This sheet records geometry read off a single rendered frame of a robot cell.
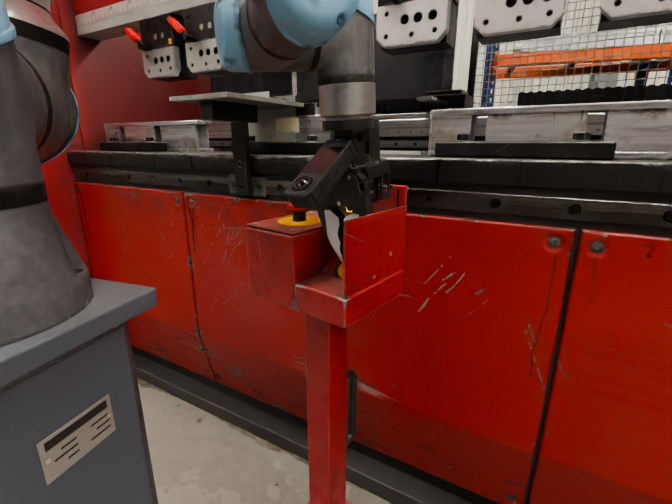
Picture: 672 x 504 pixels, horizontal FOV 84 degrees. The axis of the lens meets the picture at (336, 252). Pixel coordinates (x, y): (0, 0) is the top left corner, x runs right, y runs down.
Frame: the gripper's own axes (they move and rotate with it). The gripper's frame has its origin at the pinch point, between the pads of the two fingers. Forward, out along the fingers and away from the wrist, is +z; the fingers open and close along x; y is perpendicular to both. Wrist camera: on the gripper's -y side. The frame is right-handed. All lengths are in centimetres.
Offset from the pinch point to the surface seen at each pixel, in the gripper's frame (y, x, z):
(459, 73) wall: 448, 162, -59
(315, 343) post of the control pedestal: -2.6, 5.3, 15.0
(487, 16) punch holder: 40, -5, -36
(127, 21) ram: 25, 102, -52
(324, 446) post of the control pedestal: -4.3, 3.6, 35.1
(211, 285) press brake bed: 13, 62, 25
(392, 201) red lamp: 9.3, -2.6, -7.4
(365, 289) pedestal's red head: -1.8, -4.7, 2.8
